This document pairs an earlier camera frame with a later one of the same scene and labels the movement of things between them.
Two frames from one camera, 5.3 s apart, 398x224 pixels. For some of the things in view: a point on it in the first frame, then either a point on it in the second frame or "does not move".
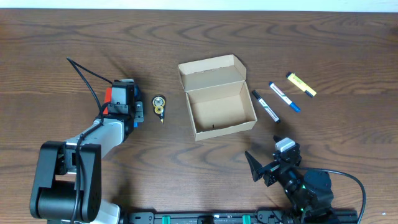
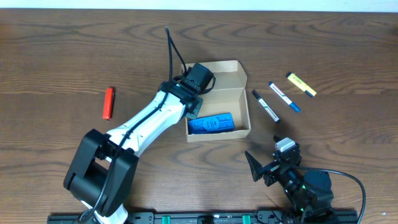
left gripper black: [140, 114] → [198, 103]
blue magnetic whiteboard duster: [136, 98] → [211, 124]
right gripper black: [271, 170] does not move
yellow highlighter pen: [301, 84] does not move
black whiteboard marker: [254, 92] does not move
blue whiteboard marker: [295, 107] does not move
